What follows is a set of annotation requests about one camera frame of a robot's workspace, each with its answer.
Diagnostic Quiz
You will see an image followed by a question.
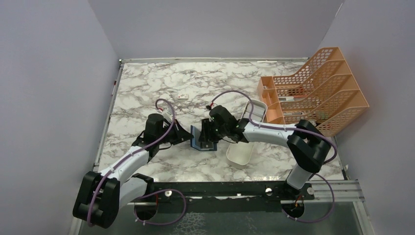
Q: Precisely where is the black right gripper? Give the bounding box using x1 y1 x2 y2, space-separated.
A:
198 118 228 143

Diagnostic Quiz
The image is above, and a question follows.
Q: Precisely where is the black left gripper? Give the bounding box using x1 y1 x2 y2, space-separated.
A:
157 118 194 145

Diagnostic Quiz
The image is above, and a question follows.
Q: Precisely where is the blue leather card holder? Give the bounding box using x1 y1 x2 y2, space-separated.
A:
190 125 217 152

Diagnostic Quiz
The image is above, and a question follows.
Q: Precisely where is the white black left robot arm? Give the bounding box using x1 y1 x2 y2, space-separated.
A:
72 114 193 228

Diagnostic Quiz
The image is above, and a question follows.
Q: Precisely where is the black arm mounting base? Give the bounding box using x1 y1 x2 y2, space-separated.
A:
132 173 315 224

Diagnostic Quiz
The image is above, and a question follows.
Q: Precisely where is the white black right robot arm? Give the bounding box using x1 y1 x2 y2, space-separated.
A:
198 105 333 199

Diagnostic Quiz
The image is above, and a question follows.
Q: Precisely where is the small white red card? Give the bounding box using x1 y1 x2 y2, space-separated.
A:
177 94 189 99

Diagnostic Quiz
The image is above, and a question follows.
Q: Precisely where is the stack of cards in tray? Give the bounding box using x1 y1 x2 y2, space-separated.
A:
252 104 265 119

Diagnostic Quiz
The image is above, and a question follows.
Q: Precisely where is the white oblong plastic tray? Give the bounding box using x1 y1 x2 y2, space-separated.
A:
226 99 268 169

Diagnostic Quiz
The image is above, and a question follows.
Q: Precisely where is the orange mesh file organizer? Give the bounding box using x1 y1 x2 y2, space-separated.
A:
257 47 369 137

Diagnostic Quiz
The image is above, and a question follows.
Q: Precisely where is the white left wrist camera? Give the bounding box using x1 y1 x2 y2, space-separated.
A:
161 110 173 123

